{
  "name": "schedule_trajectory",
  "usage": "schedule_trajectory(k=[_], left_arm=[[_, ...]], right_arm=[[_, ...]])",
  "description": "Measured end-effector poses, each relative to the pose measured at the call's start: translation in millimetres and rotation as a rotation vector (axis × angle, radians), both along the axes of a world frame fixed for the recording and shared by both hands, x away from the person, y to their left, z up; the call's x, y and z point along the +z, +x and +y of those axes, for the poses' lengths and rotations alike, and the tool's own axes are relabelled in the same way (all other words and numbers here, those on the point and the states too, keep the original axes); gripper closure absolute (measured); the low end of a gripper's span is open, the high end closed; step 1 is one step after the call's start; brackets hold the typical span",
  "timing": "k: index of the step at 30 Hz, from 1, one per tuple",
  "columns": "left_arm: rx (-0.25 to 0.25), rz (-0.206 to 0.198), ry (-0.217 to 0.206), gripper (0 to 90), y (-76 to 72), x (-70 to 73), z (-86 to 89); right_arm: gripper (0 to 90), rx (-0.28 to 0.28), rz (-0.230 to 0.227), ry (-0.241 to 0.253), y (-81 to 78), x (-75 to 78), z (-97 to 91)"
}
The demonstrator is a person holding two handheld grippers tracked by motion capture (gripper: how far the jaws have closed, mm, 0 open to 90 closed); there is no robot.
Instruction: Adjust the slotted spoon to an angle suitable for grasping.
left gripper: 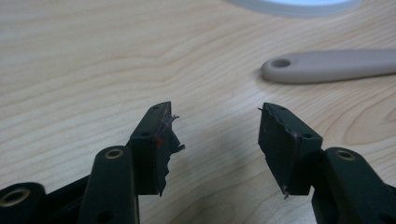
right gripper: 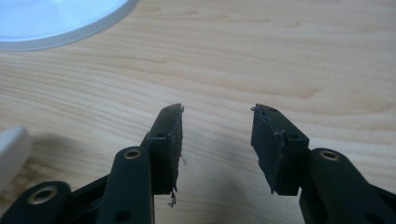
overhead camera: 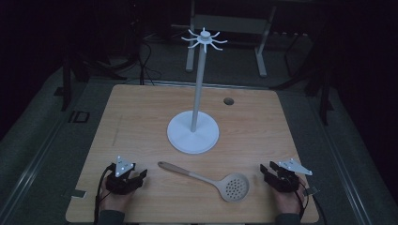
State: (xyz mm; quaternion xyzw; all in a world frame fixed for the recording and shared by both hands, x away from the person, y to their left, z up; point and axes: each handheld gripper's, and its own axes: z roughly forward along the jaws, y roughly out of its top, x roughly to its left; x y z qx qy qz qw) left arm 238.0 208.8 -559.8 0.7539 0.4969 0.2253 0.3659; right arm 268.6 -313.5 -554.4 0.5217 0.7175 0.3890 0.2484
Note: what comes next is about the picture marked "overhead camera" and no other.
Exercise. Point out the dark floor socket box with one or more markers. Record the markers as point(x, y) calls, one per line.
point(79, 116)

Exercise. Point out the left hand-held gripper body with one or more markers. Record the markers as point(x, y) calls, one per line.
point(120, 182)

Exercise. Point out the person's left hand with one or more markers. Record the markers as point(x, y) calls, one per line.
point(116, 200)

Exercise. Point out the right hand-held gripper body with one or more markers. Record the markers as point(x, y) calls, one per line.
point(286, 179)

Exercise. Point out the person's right hand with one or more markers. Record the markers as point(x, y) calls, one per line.
point(289, 201)

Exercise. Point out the white hook rack stand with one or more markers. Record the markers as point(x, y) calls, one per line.
point(193, 132)

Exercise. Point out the white metal table frame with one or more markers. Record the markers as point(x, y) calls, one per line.
point(233, 24)

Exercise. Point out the dark metal stand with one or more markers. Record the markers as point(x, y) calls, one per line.
point(324, 90)
point(67, 78)

